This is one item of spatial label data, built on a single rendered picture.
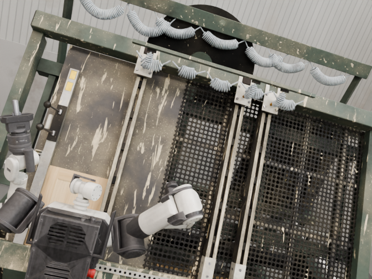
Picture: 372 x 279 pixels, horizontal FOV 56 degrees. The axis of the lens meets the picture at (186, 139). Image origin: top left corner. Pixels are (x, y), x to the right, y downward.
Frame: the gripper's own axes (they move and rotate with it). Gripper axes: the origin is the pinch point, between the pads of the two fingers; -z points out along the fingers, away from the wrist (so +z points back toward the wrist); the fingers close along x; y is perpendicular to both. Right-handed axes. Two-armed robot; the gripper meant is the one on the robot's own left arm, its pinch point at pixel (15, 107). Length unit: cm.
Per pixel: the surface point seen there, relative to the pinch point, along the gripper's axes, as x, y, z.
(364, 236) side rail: 169, 70, 82
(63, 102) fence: 30.6, -37.2, 6.3
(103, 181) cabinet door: 41, -12, 46
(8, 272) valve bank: -9, -12, 81
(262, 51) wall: 315, -150, -15
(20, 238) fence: -2, -16, 68
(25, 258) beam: -1, -11, 76
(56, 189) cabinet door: 19, -21, 49
